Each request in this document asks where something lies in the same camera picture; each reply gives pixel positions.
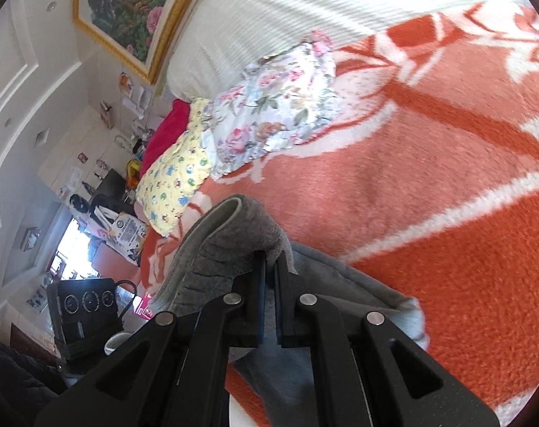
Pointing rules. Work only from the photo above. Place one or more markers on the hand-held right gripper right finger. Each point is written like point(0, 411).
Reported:
point(323, 329)

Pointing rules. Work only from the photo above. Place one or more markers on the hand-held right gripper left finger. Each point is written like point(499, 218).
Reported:
point(211, 333)

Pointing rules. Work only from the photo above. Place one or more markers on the grey pants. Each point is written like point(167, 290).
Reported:
point(225, 249)

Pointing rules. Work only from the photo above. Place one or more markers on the white cup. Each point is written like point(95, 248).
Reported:
point(116, 342)

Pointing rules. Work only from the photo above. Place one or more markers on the black case with round dials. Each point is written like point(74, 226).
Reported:
point(85, 307)

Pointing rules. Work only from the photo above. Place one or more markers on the white printed bag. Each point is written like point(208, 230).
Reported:
point(129, 233)

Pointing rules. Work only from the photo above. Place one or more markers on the yellow printed pillow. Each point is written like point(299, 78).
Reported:
point(176, 182)

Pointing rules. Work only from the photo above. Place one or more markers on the orange and white blanket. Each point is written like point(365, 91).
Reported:
point(407, 178)

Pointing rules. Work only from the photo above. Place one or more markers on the red cloth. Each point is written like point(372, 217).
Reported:
point(167, 133)

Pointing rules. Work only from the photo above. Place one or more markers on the dark jacket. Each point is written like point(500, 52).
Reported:
point(11, 387)

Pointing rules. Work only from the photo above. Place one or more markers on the floral pillow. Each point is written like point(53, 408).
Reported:
point(278, 106)

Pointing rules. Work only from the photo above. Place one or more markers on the striped white pillow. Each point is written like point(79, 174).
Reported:
point(296, 13)

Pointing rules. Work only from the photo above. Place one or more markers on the gold framed painting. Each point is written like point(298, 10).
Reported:
point(131, 9)

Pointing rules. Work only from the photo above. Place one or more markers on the paper notes on wall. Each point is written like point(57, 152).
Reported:
point(134, 95)

